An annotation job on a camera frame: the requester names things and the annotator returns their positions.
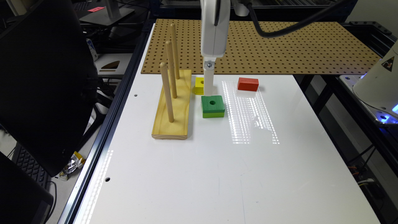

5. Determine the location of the front wooden peg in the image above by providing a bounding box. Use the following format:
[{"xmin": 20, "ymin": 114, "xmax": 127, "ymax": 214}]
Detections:
[{"xmin": 160, "ymin": 62, "xmax": 174, "ymax": 123}]

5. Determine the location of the wooden peg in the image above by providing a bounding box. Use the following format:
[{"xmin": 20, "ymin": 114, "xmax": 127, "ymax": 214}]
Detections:
[
  {"xmin": 160, "ymin": 62, "xmax": 174, "ymax": 123},
  {"xmin": 170, "ymin": 23, "xmax": 180, "ymax": 80},
  {"xmin": 165, "ymin": 40, "xmax": 177, "ymax": 98}
]

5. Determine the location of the monitor stand with base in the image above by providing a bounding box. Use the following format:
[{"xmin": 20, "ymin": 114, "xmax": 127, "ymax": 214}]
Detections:
[{"xmin": 80, "ymin": 0, "xmax": 134, "ymax": 26}]

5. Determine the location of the black keyboard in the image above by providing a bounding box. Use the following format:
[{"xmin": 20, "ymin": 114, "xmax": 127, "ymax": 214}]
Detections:
[{"xmin": 12, "ymin": 143, "xmax": 51, "ymax": 190}]

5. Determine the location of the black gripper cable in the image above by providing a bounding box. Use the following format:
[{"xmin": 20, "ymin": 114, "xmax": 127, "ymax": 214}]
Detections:
[{"xmin": 246, "ymin": 0, "xmax": 349, "ymax": 39}]

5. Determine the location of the rear wooden peg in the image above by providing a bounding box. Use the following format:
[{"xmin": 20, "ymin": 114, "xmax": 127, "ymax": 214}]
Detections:
[{"xmin": 170, "ymin": 23, "xmax": 180, "ymax": 80}]

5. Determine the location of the red wooden block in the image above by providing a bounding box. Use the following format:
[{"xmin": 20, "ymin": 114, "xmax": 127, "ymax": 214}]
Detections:
[{"xmin": 238, "ymin": 77, "xmax": 259, "ymax": 91}]

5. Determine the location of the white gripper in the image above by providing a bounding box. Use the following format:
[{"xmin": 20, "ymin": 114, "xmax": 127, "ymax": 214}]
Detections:
[{"xmin": 201, "ymin": 0, "xmax": 231, "ymax": 96}]

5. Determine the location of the middle wooden peg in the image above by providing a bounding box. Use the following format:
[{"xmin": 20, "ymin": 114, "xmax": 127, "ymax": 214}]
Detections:
[{"xmin": 165, "ymin": 40, "xmax": 177, "ymax": 98}]

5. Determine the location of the pink sticky note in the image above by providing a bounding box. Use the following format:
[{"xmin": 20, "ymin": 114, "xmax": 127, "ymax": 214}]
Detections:
[{"xmin": 87, "ymin": 6, "xmax": 105, "ymax": 12}]

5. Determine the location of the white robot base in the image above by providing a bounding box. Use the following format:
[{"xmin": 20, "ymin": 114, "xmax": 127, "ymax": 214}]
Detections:
[{"xmin": 340, "ymin": 44, "xmax": 397, "ymax": 126}]

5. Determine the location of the wooden peg base board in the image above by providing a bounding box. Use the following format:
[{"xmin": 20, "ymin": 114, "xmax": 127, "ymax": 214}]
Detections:
[{"xmin": 152, "ymin": 70, "xmax": 192, "ymax": 140}]

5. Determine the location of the black monitor back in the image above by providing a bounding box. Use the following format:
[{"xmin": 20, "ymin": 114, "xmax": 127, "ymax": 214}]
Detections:
[{"xmin": 1, "ymin": 0, "xmax": 98, "ymax": 176}]

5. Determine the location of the yellow wooden block with hole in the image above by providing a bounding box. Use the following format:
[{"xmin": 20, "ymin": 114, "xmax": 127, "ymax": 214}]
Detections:
[{"xmin": 194, "ymin": 77, "xmax": 204, "ymax": 95}]

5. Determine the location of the green wooden block with hole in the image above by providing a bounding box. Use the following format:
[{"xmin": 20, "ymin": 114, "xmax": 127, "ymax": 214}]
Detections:
[{"xmin": 201, "ymin": 95, "xmax": 225, "ymax": 118}]

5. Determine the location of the brown pegboard sheet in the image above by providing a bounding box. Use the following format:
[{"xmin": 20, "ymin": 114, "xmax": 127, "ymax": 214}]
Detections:
[{"xmin": 141, "ymin": 19, "xmax": 380, "ymax": 75}]

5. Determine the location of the crumpled foil wrapper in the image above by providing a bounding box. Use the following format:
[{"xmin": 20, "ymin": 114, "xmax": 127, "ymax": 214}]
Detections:
[{"xmin": 57, "ymin": 151, "xmax": 86, "ymax": 180}]

